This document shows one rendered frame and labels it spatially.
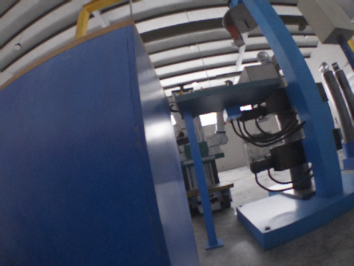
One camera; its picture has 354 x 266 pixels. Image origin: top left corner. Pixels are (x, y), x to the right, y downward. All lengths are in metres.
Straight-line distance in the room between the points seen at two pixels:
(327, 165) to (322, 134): 0.23
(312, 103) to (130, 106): 1.33
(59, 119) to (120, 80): 0.16
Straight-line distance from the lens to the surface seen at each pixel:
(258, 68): 1.36
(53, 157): 0.41
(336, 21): 1.47
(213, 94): 1.18
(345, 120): 2.99
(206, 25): 7.28
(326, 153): 1.47
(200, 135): 2.51
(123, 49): 0.40
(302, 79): 1.53
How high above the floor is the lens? 0.57
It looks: 13 degrees up
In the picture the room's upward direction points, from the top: 11 degrees counter-clockwise
